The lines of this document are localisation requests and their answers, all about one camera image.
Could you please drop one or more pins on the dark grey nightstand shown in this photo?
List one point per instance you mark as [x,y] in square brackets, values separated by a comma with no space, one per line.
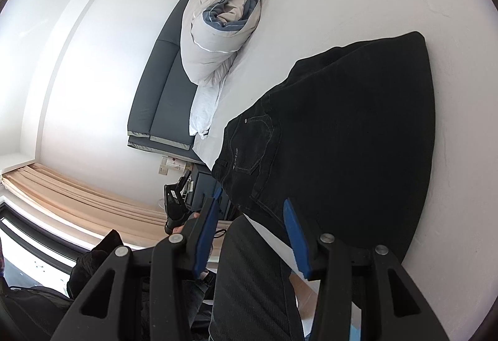
[202,185]

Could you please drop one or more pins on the person's left hand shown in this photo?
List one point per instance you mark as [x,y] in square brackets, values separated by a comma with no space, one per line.
[179,228]

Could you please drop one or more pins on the white pillow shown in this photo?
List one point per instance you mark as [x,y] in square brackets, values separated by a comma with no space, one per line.
[204,107]

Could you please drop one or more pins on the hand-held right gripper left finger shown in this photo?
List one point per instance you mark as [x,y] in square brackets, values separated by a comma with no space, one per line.
[202,243]

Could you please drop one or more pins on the window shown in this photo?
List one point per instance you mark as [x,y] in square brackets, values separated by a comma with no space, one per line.
[23,236]

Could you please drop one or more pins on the rolled white duvet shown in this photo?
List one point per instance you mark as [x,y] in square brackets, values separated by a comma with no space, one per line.
[210,53]

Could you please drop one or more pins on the dark grey padded headboard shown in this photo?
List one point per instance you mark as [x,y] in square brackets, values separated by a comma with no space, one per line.
[163,92]

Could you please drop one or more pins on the white wall socket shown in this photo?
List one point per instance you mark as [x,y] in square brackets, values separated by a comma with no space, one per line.
[162,170]

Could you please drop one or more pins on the beige curtain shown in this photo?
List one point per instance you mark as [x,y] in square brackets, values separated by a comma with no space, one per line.
[77,197]

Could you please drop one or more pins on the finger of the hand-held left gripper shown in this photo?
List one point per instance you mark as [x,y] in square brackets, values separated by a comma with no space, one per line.
[171,195]
[186,179]

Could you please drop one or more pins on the black pants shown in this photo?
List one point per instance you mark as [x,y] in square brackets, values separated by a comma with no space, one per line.
[342,123]

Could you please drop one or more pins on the dark cloth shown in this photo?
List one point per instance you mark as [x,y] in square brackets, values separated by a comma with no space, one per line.
[97,259]

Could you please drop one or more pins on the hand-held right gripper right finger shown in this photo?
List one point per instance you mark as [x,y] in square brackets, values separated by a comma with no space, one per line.
[293,240]

